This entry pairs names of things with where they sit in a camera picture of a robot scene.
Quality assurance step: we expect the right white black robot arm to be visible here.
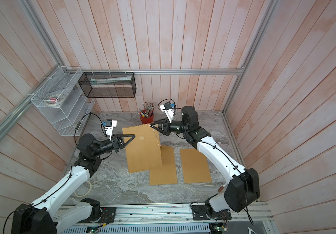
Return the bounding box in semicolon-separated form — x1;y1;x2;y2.
150;101;260;213

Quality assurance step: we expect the tape roll on shelf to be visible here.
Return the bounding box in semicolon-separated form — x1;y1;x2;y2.
44;94;65;107

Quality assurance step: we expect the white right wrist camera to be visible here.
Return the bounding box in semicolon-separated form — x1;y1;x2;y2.
159;101;175;123

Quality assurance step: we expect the red metal pen bucket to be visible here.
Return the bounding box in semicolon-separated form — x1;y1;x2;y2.
140;112;154;124

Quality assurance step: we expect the black mesh wall basket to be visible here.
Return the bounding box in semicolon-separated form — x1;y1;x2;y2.
78;72;137;98

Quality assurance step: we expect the white bag string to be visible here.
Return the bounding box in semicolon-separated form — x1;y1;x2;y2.
150;124;162;147

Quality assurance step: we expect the bundle of pens and pencils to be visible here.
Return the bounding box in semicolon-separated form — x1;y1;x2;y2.
139;102;154;118

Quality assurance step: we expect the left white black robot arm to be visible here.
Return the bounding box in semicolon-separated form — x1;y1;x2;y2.
10;134;135;234

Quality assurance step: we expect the clear tape roll on table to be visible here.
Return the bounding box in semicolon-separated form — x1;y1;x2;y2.
74;180;93;198

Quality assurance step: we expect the brown kraft file bag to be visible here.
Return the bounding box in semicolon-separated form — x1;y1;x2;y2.
149;145;178;185
123;124;162;174
180;149;212;183

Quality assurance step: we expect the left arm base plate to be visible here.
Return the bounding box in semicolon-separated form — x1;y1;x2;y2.
78;207;117;224

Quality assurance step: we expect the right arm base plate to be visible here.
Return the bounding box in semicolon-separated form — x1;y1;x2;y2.
190;202;232;221

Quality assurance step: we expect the white wire mesh shelf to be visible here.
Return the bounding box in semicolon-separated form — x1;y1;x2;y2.
31;66;94;137

